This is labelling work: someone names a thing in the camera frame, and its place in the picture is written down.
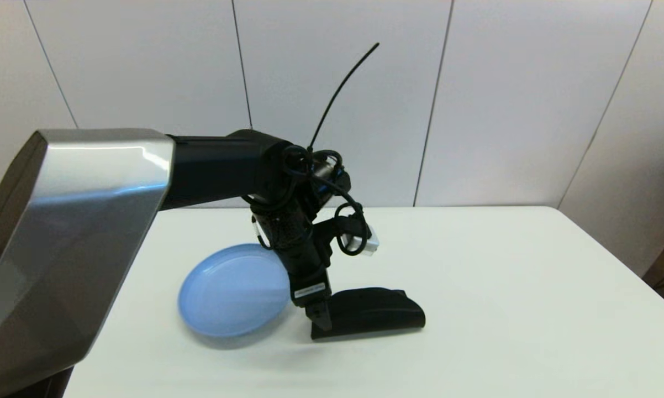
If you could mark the left gripper black pointed finger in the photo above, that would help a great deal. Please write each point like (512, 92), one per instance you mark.
(320, 316)

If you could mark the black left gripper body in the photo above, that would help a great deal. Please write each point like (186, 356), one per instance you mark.
(307, 271)

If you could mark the black soft glasses case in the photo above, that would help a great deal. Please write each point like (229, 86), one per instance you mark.
(376, 312)

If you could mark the silver and black left arm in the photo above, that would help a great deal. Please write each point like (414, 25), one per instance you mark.
(78, 221)

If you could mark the blue oval plastic plate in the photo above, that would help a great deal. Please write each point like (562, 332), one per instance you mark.
(230, 293)

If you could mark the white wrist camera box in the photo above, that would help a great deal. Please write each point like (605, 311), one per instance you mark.
(369, 240)

